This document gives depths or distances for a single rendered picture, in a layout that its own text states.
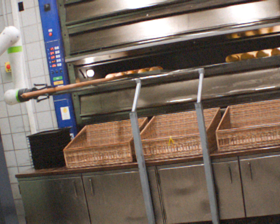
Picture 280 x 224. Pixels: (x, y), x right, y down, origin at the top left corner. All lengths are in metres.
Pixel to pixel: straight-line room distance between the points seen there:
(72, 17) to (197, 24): 1.08
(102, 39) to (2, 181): 1.47
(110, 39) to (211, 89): 0.91
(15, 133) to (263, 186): 2.38
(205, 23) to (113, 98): 0.99
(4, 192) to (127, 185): 0.90
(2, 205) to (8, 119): 1.36
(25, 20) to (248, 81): 2.01
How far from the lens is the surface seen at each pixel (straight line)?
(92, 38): 5.01
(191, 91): 4.72
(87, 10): 5.02
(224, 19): 4.63
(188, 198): 4.30
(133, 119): 4.26
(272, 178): 4.14
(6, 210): 4.36
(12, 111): 5.44
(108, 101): 4.97
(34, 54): 5.27
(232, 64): 4.63
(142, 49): 4.74
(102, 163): 4.53
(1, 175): 4.34
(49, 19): 5.16
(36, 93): 3.81
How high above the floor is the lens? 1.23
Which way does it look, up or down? 4 degrees down
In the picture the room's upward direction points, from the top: 9 degrees counter-clockwise
